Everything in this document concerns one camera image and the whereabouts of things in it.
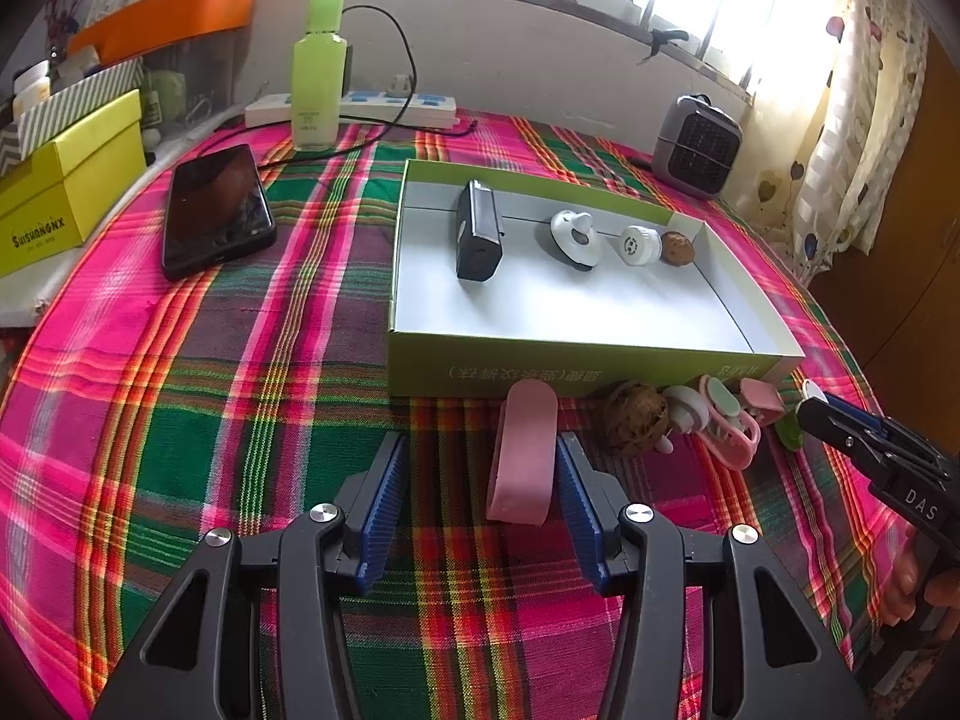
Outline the large brown walnut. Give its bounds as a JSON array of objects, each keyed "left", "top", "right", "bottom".
[{"left": 604, "top": 382, "right": 671, "bottom": 457}]

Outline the printed paper packet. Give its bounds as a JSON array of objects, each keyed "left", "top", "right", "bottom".
[{"left": 81, "top": 0, "right": 151, "bottom": 29}]

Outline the plaid pink green tablecloth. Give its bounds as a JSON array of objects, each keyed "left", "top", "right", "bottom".
[{"left": 0, "top": 109, "right": 890, "bottom": 720}]

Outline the yellow cardboard box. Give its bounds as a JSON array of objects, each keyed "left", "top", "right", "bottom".
[{"left": 0, "top": 88, "right": 149, "bottom": 278}]

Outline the white power strip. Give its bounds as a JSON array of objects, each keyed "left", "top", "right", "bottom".
[{"left": 245, "top": 90, "right": 458, "bottom": 130}]

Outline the patterned cream curtain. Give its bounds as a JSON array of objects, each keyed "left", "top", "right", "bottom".
[{"left": 795, "top": 0, "right": 931, "bottom": 286}]

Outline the green and white suction knob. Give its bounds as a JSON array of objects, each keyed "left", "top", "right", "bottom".
[{"left": 772, "top": 381, "right": 830, "bottom": 452}]

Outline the green round jar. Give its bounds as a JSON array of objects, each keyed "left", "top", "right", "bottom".
[{"left": 146, "top": 71, "right": 185, "bottom": 125}]

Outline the brown wooden cabinet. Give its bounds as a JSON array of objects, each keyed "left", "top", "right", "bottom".
[{"left": 810, "top": 30, "right": 960, "bottom": 458}]

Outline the pink clip with mint oval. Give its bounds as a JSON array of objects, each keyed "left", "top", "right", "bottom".
[{"left": 697, "top": 375, "right": 762, "bottom": 471}]

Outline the white perforated cap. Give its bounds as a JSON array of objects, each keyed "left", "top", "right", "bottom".
[{"left": 617, "top": 225, "right": 662, "bottom": 268}]

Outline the light green bottle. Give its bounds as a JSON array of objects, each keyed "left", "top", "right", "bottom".
[{"left": 291, "top": 0, "right": 350, "bottom": 152}]

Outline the striped grey box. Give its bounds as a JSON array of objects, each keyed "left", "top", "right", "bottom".
[{"left": 0, "top": 58, "right": 145, "bottom": 181}]

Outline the white round knob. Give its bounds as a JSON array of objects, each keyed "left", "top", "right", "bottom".
[{"left": 664, "top": 386, "right": 713, "bottom": 455}]

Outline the wide pink clip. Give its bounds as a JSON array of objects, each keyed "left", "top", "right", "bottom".
[{"left": 486, "top": 380, "right": 560, "bottom": 526}]

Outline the black rectangular device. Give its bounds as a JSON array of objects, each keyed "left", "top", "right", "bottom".
[{"left": 455, "top": 180, "right": 503, "bottom": 282}]

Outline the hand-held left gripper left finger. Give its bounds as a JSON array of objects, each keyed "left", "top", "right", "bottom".
[{"left": 90, "top": 431, "right": 410, "bottom": 720}]

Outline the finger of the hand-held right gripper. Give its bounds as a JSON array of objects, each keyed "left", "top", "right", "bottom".
[
  {"left": 796, "top": 397, "right": 901, "bottom": 481},
  {"left": 823, "top": 392, "right": 960, "bottom": 470}
]

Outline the green cardboard box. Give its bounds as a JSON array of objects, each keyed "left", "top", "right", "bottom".
[{"left": 386, "top": 159, "right": 806, "bottom": 398}]

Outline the black smartphone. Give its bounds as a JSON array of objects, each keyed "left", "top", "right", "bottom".
[{"left": 163, "top": 144, "right": 277, "bottom": 281}]

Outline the person's right hand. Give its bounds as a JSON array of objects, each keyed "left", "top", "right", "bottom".
[{"left": 883, "top": 540, "right": 960, "bottom": 627}]

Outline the orange plastic tray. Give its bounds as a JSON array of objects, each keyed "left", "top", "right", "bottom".
[{"left": 67, "top": 0, "right": 256, "bottom": 67}]

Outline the small white jar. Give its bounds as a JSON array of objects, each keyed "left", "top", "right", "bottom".
[{"left": 13, "top": 67, "right": 53, "bottom": 110}]

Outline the small grey heater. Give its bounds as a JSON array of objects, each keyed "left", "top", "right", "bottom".
[{"left": 651, "top": 94, "right": 743, "bottom": 200}]

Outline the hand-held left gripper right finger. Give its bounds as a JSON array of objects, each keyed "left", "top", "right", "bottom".
[{"left": 555, "top": 431, "right": 871, "bottom": 720}]

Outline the plain pink clip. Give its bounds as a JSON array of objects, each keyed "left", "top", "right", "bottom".
[{"left": 739, "top": 379, "right": 785, "bottom": 425}]

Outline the black cable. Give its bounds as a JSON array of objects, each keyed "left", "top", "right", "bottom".
[{"left": 259, "top": 6, "right": 481, "bottom": 166}]

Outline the clear plastic container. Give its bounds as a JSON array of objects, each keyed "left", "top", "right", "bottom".
[{"left": 142, "top": 26, "right": 256, "bottom": 143}]

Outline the black window handle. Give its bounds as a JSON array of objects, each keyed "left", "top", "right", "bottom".
[{"left": 646, "top": 28, "right": 689, "bottom": 65}]

